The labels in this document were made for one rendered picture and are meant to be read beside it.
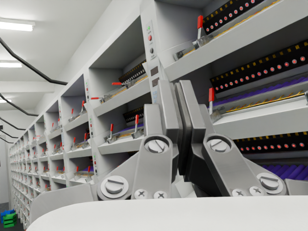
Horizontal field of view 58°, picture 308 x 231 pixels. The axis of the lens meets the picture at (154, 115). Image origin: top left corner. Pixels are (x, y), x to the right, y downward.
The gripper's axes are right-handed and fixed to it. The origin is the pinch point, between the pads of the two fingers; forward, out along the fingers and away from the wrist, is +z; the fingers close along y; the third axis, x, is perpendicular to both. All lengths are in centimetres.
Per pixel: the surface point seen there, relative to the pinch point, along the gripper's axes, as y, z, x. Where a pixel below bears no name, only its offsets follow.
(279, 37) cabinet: 37, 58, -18
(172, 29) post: 11, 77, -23
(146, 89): 3, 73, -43
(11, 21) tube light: -135, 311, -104
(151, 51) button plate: 5, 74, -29
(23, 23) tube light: -124, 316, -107
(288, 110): 26.6, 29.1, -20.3
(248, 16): 25, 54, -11
